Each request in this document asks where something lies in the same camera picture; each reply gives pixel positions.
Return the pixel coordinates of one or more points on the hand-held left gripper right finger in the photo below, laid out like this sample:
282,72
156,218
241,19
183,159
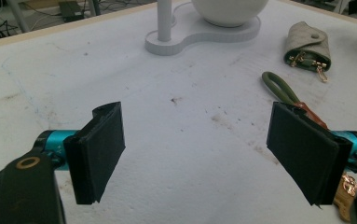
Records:
303,152

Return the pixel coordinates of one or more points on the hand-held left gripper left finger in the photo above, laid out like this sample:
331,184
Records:
97,155

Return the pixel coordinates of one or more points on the beige key pouch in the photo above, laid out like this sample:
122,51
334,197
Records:
306,40

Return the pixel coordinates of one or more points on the dark box on floor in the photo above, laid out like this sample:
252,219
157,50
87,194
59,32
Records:
70,11

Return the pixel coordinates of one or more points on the dark metal stand leg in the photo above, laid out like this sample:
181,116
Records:
93,6

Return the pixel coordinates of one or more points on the white lamp stand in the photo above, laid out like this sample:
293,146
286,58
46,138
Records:
198,31

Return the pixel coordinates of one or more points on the grey metal stand leg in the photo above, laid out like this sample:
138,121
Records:
17,14

